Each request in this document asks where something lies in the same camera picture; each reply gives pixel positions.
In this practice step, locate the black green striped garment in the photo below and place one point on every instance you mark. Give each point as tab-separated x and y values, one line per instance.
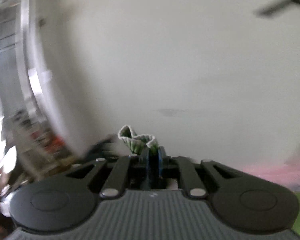
137	142

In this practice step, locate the pink floral bed sheet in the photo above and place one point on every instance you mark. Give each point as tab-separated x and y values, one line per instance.
287	175

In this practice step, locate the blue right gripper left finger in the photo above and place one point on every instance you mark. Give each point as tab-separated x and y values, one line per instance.
144	159

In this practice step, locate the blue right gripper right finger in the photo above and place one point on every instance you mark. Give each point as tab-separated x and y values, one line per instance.
162	156

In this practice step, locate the cluttered shelf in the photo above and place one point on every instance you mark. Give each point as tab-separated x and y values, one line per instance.
40	152

